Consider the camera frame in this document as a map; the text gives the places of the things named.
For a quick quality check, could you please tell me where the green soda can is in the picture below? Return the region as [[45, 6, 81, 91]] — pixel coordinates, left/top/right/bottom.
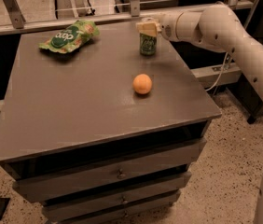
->
[[139, 18, 157, 55]]

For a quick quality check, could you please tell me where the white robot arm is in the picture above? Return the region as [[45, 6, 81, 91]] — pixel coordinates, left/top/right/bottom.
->
[[136, 3, 263, 224]]

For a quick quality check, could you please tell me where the middle drawer knob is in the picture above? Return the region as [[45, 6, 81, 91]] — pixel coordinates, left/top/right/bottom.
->
[[121, 196, 129, 204]]

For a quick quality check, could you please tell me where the top drawer knob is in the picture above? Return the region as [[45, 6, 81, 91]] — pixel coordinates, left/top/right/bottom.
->
[[118, 169, 126, 179]]

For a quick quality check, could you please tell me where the metal railing frame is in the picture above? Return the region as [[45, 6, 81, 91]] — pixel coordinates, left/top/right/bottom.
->
[[0, 0, 259, 35]]

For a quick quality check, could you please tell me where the drawer knob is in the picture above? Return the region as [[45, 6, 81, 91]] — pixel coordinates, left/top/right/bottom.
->
[[121, 196, 129, 204], [118, 169, 126, 179]]

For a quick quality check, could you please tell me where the green snack bag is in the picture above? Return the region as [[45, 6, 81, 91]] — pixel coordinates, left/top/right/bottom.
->
[[38, 20, 100, 54]]

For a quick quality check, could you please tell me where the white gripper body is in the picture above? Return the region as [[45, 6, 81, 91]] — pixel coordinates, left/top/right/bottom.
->
[[158, 13, 179, 42]]

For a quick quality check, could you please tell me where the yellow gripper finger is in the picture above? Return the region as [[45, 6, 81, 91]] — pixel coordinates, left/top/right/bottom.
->
[[136, 21, 159, 37]]

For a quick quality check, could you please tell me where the grey drawer cabinet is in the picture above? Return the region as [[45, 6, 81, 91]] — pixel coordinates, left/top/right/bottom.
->
[[0, 21, 220, 224]]

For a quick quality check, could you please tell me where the white cable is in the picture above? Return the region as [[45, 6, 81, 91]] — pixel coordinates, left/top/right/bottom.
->
[[204, 51, 230, 92]]

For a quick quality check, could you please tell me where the orange fruit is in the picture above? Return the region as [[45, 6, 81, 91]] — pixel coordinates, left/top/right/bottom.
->
[[132, 74, 152, 94]]

